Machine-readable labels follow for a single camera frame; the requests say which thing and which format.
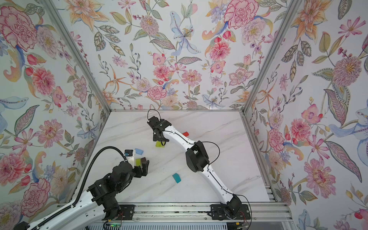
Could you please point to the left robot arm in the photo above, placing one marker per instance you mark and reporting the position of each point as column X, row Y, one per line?
column 98, row 202

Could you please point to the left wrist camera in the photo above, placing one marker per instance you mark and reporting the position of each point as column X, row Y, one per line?
column 130, row 156

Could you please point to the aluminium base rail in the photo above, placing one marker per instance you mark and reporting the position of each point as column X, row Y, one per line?
column 181, row 212

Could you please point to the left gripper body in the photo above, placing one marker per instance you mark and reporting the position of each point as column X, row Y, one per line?
column 124, row 186

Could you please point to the light blue wood block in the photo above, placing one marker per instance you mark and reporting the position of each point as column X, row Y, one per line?
column 139, row 151

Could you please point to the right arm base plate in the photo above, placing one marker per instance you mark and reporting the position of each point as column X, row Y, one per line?
column 223, row 212

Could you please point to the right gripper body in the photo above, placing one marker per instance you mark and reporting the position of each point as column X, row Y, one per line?
column 155, row 138

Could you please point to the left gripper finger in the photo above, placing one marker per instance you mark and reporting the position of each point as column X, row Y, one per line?
column 142, row 165

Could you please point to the teal wood block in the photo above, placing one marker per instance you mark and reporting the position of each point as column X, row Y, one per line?
column 177, row 178

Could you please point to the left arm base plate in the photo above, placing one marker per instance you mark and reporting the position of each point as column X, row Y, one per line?
column 123, row 212

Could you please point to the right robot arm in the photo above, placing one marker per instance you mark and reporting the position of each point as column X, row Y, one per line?
column 197, row 160

